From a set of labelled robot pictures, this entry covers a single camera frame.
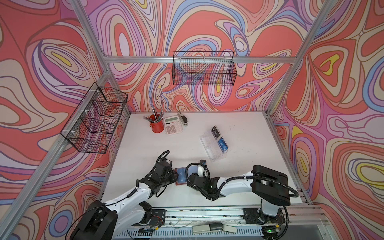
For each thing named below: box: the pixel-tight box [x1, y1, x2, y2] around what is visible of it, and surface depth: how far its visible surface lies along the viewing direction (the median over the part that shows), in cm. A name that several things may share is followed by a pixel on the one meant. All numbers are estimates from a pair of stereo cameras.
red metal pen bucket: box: [149, 114, 165, 134], surface depth 107 cm
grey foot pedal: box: [192, 222, 237, 234], surface depth 69 cm
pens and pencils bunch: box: [142, 107, 165, 123], surface depth 103 cm
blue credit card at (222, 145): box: [217, 136, 229, 153], surface depth 92 cm
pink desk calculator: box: [163, 115, 183, 136], surface depth 110 cm
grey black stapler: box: [177, 112, 189, 127], surface depth 113 cm
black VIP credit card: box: [210, 125, 222, 141], surface depth 98 cm
